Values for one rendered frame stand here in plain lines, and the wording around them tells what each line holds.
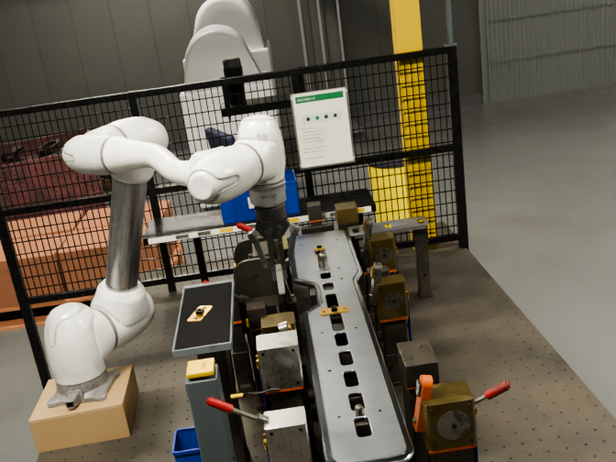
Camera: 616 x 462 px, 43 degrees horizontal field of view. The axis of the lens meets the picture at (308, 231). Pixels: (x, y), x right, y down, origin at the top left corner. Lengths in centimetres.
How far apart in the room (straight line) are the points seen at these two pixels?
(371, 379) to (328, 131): 144
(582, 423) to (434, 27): 707
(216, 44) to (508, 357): 420
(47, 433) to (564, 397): 150
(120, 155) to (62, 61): 677
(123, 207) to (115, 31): 642
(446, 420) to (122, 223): 115
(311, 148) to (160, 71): 568
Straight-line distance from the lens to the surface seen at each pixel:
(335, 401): 186
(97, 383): 247
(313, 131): 312
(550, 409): 233
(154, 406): 257
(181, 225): 310
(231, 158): 168
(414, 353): 195
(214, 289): 213
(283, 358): 190
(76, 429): 246
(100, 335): 245
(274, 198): 183
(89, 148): 213
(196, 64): 623
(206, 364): 177
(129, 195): 233
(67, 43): 879
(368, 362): 199
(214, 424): 181
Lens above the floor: 201
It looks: 20 degrees down
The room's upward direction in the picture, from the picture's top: 8 degrees counter-clockwise
